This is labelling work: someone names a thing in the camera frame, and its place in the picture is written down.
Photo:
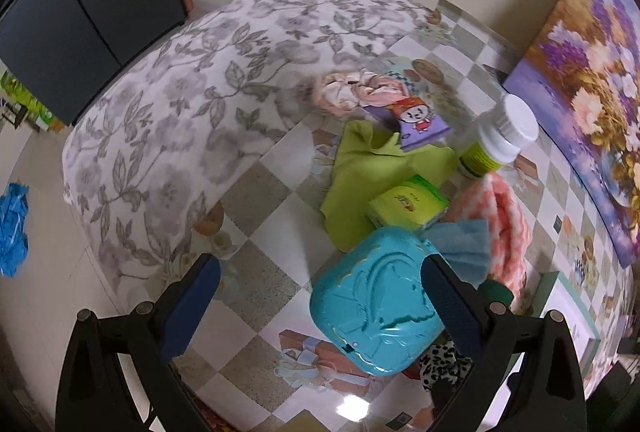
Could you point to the light blue cloth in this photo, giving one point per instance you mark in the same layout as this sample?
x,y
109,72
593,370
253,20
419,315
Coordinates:
x,y
465,247

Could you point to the teal plastic case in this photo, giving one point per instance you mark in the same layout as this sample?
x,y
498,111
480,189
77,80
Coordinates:
x,y
370,302

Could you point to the white bottle with green label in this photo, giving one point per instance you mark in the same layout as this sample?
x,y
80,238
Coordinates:
x,y
492,146

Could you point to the pink and white towel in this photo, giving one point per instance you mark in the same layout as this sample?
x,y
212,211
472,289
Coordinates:
x,y
505,232

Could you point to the green printed carton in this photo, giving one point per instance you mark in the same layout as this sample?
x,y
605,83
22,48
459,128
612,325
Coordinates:
x,y
30,106

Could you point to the flower painting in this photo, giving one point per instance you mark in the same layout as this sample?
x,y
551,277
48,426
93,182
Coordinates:
x,y
590,76

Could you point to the blue plastic bag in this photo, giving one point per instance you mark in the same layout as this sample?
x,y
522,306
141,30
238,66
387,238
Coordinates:
x,y
12,227

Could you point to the lime green cloth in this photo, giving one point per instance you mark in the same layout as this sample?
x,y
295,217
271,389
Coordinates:
x,y
360,182

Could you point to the pink floral scrunchie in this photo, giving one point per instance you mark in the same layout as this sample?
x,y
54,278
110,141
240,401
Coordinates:
x,y
350,89

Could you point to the dark cabinet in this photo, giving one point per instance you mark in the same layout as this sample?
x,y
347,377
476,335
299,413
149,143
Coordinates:
x,y
90,1

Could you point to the purple cartoon box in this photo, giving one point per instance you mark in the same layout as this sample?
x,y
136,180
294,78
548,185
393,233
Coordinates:
x,y
420,121

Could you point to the leopard print scrunchie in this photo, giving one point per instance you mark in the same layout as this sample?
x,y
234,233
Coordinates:
x,y
440,362

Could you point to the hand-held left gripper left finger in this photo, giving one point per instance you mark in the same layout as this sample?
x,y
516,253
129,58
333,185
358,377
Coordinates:
x,y
192,307

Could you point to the grey floral blanket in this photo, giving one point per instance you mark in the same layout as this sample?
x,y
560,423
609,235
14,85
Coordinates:
x,y
200,86

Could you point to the small green box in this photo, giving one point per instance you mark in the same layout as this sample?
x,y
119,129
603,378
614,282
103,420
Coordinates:
x,y
405,204

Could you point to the checkered printed tablecloth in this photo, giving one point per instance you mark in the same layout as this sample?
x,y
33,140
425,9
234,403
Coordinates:
x,y
280,222

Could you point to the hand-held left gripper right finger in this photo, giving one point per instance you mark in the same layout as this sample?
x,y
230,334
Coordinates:
x,y
450,307

